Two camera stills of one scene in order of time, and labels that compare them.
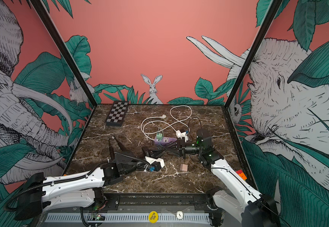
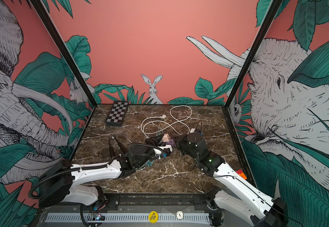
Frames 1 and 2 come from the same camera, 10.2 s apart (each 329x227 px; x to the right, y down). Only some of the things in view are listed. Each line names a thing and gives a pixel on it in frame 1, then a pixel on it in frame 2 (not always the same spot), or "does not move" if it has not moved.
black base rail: (127, 202) does not move
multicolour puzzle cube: (241, 173) does not move
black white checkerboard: (116, 113) does not move
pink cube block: (184, 167) → (165, 137)
